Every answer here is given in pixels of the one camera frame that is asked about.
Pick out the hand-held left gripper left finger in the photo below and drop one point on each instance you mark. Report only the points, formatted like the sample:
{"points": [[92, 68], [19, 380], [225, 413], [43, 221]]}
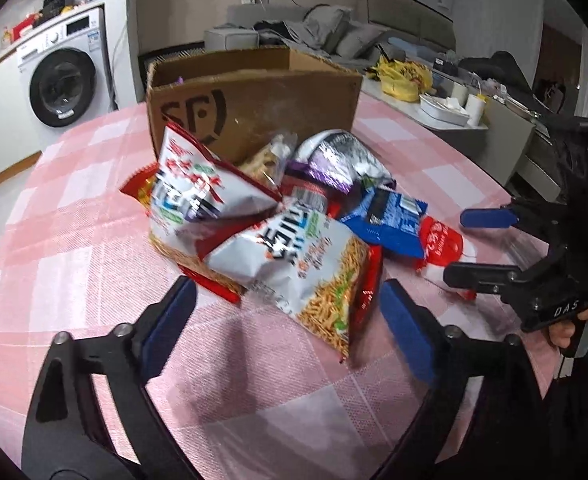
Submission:
{"points": [[169, 330]]}

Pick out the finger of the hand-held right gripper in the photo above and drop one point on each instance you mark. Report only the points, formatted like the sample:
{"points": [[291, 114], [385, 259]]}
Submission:
{"points": [[479, 276], [489, 217]]}

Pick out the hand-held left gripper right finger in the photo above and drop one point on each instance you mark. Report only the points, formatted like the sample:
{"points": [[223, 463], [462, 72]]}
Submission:
{"points": [[409, 330]]}

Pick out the red and white small packet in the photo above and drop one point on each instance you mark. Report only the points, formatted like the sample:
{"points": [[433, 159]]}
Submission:
{"points": [[439, 245]]}

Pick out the small red snack packet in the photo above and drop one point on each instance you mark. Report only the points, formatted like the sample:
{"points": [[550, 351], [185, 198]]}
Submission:
{"points": [[369, 280]]}

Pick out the blue cookie packet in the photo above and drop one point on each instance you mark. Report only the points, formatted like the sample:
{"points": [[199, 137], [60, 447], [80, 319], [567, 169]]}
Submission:
{"points": [[384, 220]]}

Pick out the white stick snack bag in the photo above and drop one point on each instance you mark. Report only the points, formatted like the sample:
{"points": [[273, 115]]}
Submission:
{"points": [[294, 260]]}

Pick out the white and red chip bag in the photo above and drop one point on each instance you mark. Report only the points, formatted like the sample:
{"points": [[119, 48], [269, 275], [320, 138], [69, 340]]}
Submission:
{"points": [[194, 195]]}

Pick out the large red snack bag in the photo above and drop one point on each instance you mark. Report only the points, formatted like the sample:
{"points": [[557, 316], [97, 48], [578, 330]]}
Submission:
{"points": [[136, 187]]}

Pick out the silver and purple snack bag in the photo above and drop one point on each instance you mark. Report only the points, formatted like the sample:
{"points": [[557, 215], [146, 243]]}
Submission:
{"points": [[339, 160]]}

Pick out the clear biscuit packet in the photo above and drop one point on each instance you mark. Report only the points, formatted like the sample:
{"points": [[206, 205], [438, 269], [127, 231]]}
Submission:
{"points": [[266, 160]]}

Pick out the large cardboard box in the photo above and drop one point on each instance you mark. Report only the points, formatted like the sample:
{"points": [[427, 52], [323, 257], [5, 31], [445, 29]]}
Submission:
{"points": [[254, 105]]}

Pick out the person's right hand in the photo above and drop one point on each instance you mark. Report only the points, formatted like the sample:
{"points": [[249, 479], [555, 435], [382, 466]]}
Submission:
{"points": [[561, 332]]}

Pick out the grey coffee table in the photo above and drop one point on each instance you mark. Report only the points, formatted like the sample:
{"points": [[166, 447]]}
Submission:
{"points": [[504, 135]]}

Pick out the white cup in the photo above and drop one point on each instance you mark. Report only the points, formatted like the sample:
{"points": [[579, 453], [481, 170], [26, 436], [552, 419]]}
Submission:
{"points": [[459, 94], [475, 110]]}

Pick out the pink checked tablecloth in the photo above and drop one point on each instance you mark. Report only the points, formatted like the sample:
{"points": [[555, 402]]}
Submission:
{"points": [[99, 240]]}

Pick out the white tray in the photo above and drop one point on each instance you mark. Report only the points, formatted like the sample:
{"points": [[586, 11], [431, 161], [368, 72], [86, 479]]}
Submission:
{"points": [[441, 110]]}

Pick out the black chair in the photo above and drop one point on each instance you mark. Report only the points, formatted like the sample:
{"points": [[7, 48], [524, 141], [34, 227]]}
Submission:
{"points": [[504, 75]]}

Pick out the yellow plastic bag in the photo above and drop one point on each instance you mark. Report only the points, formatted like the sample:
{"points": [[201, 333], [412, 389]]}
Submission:
{"points": [[404, 80]]}

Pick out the person's dark clothing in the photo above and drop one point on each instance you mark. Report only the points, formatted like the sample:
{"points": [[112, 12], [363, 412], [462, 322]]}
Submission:
{"points": [[574, 425]]}

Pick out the grey sofa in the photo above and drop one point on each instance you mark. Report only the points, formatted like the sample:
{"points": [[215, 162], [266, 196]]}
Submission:
{"points": [[414, 25]]}

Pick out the grey pillow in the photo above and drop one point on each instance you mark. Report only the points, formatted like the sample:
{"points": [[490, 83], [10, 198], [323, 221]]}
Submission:
{"points": [[361, 40]]}

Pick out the grey cushion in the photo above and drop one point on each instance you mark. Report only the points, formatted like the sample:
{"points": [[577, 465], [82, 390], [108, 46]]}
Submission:
{"points": [[326, 27]]}

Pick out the white counter cabinet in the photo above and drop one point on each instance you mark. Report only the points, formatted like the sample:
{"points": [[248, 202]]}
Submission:
{"points": [[4, 125]]}

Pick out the white washing machine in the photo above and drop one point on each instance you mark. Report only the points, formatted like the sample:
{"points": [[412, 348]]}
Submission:
{"points": [[64, 85]]}

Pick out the striped floor mat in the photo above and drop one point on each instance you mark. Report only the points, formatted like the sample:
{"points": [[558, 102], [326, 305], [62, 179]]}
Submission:
{"points": [[174, 54]]}

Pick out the dark clothes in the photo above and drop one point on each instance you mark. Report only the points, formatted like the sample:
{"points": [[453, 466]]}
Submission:
{"points": [[271, 30]]}

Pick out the grey ottoman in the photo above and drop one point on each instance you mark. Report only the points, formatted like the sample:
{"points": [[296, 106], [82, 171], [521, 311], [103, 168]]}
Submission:
{"points": [[229, 40]]}

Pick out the red box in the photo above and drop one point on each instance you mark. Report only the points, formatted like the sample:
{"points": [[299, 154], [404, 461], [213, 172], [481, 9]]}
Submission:
{"points": [[24, 26]]}

